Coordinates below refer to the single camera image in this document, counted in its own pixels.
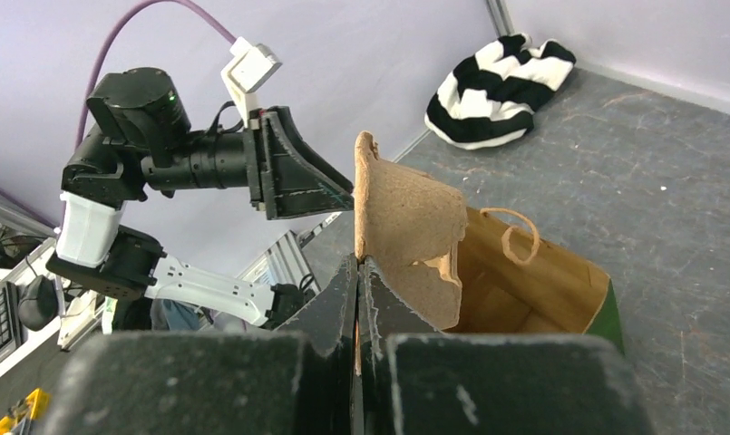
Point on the black white striped cloth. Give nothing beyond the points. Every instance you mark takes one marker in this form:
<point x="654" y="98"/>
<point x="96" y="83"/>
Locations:
<point x="489" y="98"/>

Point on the single brown cup carrier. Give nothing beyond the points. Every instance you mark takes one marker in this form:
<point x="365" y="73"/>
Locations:
<point x="411" y="225"/>

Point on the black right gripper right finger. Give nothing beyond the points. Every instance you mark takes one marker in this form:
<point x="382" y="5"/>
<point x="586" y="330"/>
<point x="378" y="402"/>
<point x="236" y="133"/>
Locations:
<point x="418" y="380"/>

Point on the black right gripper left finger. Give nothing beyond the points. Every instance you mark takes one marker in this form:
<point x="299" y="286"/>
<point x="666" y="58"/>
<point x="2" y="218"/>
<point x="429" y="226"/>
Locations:
<point x="295" y="380"/>

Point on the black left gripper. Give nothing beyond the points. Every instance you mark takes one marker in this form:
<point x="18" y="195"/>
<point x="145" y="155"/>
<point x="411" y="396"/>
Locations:
<point x="295" y="181"/>

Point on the green brown paper bag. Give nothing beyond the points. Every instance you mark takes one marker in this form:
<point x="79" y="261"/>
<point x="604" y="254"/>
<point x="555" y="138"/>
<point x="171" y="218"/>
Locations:
<point x="514" y="281"/>

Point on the black computer mouse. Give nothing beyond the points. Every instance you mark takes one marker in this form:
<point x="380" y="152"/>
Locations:
<point x="38" y="304"/>

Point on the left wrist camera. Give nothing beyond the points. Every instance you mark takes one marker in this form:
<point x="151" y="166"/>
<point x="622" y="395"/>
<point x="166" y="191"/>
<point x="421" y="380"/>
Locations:
<point x="250" y="67"/>

